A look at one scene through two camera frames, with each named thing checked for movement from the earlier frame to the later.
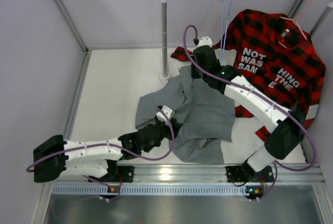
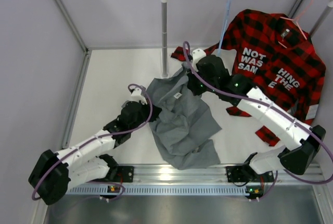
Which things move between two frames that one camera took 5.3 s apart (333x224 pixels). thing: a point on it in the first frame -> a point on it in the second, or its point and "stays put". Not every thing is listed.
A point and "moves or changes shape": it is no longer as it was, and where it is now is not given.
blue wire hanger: (222, 52) moves or changes shape
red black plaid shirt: (276, 53) stays put
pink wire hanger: (295, 20) stays put
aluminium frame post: (87, 50) stays put
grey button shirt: (207, 115) moves or changes shape
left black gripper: (168, 136) -> (155, 112)
